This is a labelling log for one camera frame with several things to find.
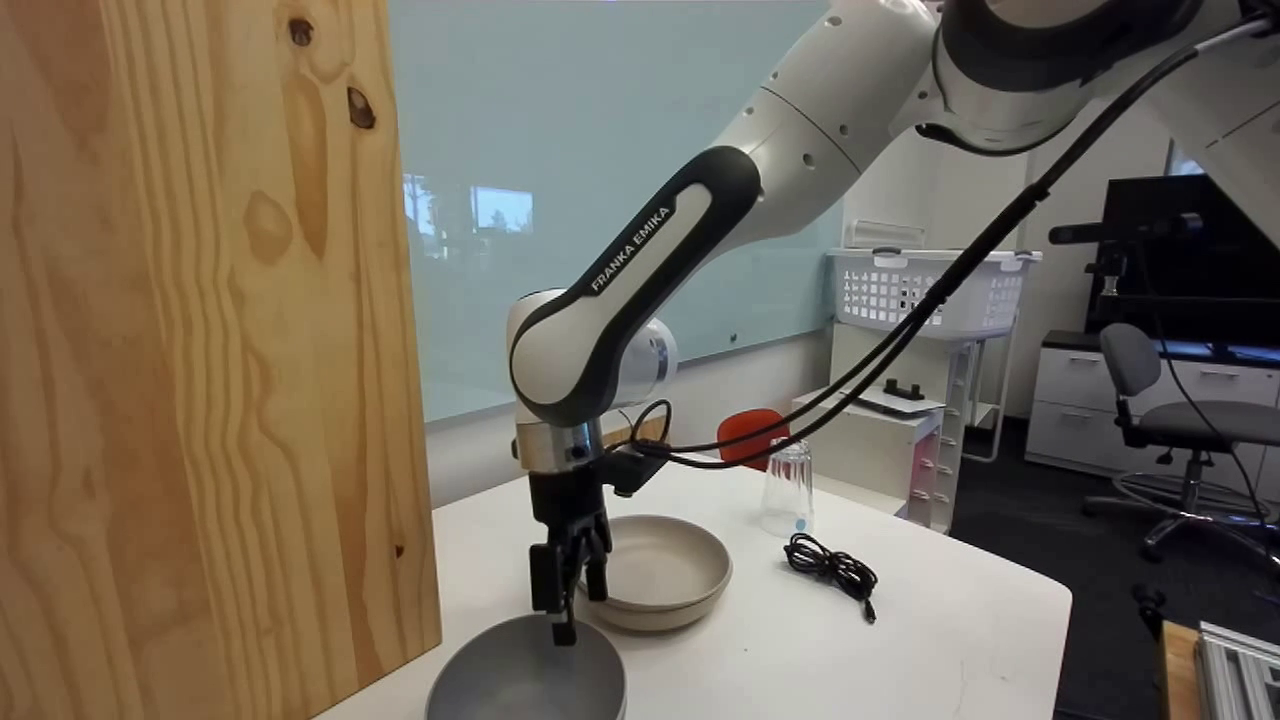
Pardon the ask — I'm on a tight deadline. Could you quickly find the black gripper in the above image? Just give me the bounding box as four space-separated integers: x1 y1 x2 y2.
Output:
529 464 617 652

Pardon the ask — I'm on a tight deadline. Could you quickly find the gray bowl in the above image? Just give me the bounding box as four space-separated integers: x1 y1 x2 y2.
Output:
432 611 628 720

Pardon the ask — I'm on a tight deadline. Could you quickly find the beige bottom bowl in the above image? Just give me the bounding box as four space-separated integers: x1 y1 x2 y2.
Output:
578 511 737 639

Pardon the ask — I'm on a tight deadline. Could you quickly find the red chair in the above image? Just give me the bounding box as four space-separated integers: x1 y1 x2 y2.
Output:
714 402 796 472

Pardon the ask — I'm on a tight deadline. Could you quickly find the clear drinking glass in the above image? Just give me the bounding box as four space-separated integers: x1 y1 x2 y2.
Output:
761 436 821 537

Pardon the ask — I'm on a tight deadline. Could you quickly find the white low cabinet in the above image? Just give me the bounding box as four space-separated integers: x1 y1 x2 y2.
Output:
794 385 951 511

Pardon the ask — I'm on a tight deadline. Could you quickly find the white tray with black parts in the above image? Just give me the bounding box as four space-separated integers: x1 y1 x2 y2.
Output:
849 374 945 420

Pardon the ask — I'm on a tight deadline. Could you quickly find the clear plastic drawer tower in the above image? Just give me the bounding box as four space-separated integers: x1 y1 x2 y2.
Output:
906 413 968 537

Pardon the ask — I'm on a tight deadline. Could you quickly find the wooden plywood panel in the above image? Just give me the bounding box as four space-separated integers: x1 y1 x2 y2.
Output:
0 0 443 720

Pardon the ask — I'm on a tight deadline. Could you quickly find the glass whiteboard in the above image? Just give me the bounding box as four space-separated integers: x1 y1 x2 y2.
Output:
381 0 859 429

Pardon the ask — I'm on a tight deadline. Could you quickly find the white laundry basket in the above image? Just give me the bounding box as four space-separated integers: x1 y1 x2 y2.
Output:
828 244 1045 344

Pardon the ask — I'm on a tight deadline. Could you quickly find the white drawer cabinet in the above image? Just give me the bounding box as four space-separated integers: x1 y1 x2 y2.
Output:
1022 329 1280 483

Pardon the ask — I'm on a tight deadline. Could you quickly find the wooden board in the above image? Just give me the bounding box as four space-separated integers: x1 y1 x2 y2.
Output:
1156 617 1211 720

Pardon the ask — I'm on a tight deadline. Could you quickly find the gray office chair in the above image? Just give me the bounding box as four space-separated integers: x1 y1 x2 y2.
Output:
1079 320 1280 565

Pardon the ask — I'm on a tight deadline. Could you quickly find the black monitor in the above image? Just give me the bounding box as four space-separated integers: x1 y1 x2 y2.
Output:
1083 167 1280 352

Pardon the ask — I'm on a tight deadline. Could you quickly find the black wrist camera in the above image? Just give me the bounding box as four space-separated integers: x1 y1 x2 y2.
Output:
593 436 673 500

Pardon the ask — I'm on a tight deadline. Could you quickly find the coiled black cable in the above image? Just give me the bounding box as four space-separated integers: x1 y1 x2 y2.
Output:
779 526 885 626

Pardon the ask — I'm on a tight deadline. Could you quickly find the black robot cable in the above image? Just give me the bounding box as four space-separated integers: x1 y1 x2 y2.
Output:
625 13 1280 472

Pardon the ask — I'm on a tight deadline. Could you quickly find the black stereo camera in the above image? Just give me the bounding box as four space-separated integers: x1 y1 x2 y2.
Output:
1049 217 1116 247

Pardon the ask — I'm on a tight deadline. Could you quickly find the aluminium frame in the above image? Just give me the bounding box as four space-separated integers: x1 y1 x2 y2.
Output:
1197 617 1280 720

